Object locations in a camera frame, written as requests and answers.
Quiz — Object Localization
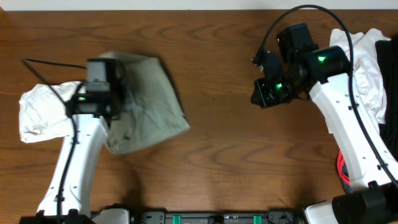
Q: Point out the khaki green shorts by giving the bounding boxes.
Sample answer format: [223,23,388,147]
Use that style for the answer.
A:
[100,52,190,155]

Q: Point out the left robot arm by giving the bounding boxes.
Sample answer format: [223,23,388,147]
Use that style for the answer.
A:
[19,58,126,223]

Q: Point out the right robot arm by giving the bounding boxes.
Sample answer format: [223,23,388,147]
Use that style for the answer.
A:
[251,24,397,223]

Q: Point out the crumpled white shirt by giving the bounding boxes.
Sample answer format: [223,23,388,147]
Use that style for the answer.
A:
[326,27,391,134]

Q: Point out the black garment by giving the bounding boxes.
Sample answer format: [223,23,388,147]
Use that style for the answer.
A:
[375,35,397,159]

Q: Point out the red and navy garment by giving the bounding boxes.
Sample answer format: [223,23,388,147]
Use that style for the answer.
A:
[336,151,353,194]

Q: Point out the folded white cloth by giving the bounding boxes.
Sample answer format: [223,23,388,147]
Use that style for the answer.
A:
[19,81,80,143]

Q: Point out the black mounting rail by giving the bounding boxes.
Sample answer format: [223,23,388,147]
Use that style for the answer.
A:
[90,203,307,224]

